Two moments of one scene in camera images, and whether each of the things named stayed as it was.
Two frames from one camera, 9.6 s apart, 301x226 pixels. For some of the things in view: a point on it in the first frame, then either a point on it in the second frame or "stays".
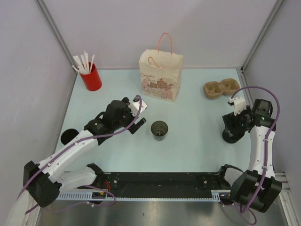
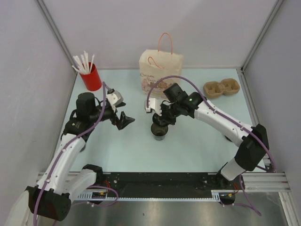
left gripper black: [132, 117] → [123, 120]
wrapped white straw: [77, 70] stays
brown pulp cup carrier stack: [214, 90] stays
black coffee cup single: [159, 128] stays
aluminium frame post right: [258, 41] stays
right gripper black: [230, 118] → [162, 119]
